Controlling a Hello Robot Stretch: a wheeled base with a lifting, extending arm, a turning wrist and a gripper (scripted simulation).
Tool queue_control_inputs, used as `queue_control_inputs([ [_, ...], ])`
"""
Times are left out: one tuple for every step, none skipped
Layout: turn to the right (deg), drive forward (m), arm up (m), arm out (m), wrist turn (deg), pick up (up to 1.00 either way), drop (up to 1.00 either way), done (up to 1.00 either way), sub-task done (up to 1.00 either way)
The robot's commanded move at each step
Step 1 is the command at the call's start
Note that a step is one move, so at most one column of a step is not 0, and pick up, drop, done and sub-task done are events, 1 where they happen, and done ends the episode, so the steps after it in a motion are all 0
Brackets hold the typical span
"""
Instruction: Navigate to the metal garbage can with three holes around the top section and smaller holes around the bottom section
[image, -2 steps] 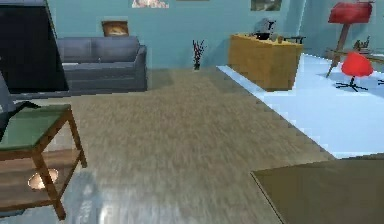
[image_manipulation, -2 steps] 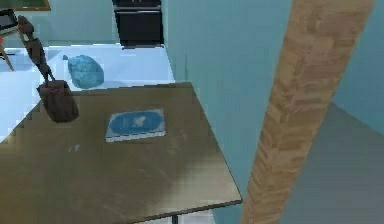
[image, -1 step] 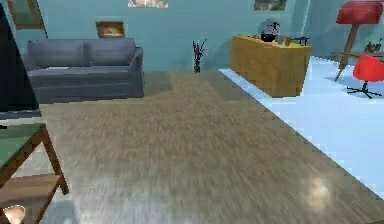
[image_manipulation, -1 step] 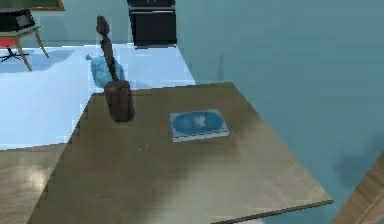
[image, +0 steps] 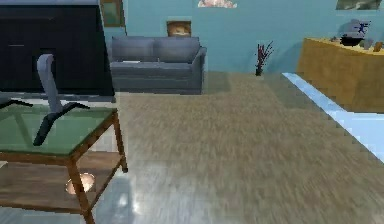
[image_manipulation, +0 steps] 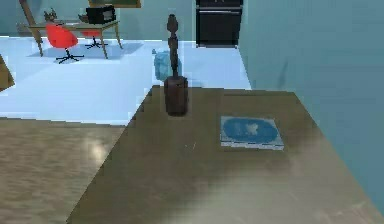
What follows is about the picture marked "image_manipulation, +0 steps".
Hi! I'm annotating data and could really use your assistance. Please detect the blue book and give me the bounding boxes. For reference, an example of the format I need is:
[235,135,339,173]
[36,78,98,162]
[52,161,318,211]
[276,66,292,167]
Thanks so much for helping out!
[219,115,285,151]

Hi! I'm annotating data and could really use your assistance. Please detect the black microwave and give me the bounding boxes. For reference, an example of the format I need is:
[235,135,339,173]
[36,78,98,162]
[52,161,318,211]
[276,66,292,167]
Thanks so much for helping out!
[85,4,117,25]

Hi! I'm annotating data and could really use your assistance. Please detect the black oven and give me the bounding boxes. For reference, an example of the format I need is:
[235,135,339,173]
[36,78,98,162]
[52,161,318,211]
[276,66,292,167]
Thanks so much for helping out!
[195,0,244,48]

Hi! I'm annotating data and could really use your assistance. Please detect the wooden desk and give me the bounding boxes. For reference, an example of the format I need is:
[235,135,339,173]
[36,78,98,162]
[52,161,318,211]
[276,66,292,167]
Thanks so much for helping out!
[27,19,123,60]

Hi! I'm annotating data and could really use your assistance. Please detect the brown wooden table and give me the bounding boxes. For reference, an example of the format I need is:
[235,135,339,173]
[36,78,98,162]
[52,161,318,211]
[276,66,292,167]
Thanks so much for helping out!
[65,85,384,224]

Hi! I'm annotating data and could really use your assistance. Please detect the dark brown wooden statue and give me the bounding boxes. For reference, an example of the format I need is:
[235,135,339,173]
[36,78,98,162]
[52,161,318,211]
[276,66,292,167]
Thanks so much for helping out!
[163,13,189,117]

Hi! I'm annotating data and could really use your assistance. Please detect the brown house plant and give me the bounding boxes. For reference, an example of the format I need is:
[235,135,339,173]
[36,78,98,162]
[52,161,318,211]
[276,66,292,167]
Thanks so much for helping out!
[43,8,58,25]

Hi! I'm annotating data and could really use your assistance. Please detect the framed wall picture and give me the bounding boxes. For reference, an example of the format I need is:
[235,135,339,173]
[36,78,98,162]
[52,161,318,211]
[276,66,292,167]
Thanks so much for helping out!
[87,0,142,9]

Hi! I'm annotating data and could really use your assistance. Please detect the brown wooden furniture corner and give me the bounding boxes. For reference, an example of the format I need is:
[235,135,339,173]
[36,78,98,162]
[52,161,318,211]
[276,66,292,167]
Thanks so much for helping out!
[0,54,16,93]

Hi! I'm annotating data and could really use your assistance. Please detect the red swivel chair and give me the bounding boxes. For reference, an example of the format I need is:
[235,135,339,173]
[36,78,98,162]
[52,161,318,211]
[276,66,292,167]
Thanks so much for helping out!
[45,22,85,65]
[81,30,109,50]

